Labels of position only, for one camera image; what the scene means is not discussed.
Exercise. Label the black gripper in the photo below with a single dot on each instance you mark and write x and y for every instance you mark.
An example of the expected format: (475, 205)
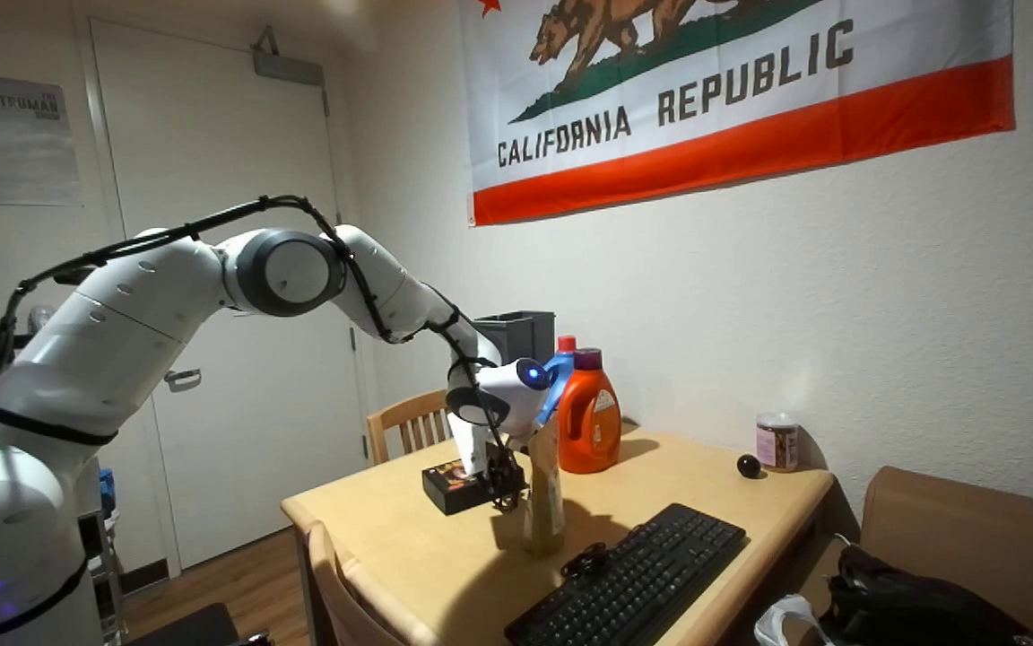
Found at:
(489, 448)

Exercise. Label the white plastic bag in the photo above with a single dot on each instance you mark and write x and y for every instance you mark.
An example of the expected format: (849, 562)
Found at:
(781, 622)

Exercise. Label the black box with food picture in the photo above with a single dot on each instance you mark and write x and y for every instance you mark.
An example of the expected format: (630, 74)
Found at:
(448, 485)

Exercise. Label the brown armchair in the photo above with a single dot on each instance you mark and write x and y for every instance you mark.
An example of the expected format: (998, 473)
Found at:
(983, 524)

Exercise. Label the blue detergent bottle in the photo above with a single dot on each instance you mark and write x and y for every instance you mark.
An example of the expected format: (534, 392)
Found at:
(562, 363)

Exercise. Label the paper notice sheet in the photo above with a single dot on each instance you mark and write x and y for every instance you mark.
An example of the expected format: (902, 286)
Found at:
(8, 136)

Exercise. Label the small black ball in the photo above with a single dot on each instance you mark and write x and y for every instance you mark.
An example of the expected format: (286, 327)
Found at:
(751, 467)

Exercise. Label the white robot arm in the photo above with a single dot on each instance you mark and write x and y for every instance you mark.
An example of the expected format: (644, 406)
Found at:
(122, 324)

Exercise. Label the brown paper bag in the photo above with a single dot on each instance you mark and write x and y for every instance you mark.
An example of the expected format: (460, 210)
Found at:
(544, 503)

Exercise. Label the California Republic flag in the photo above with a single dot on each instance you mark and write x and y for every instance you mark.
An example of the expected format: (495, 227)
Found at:
(733, 94)

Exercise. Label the grey door closer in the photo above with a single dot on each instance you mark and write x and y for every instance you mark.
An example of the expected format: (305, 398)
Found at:
(289, 61)

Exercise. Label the pink jar candle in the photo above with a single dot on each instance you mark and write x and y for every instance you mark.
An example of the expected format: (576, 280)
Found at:
(781, 447)

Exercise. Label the orange detergent bottle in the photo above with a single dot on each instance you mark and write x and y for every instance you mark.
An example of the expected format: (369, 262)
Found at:
(591, 423)

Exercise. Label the black bag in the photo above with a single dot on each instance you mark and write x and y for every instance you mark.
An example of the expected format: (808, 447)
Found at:
(913, 612)

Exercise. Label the wooden chair with slatted back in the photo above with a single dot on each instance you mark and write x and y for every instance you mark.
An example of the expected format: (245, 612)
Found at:
(402, 423)

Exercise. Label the black keyboard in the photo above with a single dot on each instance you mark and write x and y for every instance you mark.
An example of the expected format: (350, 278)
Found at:
(644, 576)

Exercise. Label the grey trash bin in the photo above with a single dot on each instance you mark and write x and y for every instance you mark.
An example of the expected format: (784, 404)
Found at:
(520, 327)

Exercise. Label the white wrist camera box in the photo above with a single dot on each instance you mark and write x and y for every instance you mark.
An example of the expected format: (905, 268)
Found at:
(466, 443)

